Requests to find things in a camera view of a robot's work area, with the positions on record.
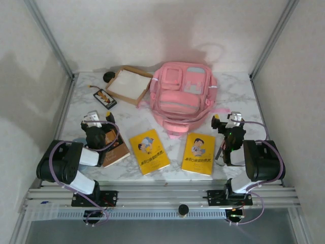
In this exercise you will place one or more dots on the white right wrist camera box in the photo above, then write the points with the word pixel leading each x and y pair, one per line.
pixel 234 119

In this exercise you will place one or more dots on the black round object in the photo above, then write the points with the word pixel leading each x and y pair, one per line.
pixel 108 76

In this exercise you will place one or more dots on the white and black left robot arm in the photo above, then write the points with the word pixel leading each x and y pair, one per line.
pixel 66 172

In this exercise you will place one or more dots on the black controller board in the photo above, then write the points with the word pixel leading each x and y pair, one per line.
pixel 95 216
pixel 236 214

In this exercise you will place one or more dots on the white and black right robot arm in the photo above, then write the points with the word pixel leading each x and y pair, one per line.
pixel 264 162

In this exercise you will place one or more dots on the aluminium rail frame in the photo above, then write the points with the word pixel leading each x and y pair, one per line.
pixel 162 195

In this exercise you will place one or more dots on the black battery pack with lead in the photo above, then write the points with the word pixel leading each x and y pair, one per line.
pixel 104 99

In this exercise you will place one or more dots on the yellow book with sitting figure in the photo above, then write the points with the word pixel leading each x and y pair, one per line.
pixel 198 155

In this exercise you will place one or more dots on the small blue tape tag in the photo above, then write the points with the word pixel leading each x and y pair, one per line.
pixel 44 202

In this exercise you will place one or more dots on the brown book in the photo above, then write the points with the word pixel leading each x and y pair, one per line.
pixel 114 155

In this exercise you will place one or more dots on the cardboard tray with white foam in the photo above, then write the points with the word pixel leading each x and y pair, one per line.
pixel 127 84

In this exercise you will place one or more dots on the pink student backpack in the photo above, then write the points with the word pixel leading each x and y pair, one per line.
pixel 180 101

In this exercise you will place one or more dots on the black knob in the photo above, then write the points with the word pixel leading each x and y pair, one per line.
pixel 183 209

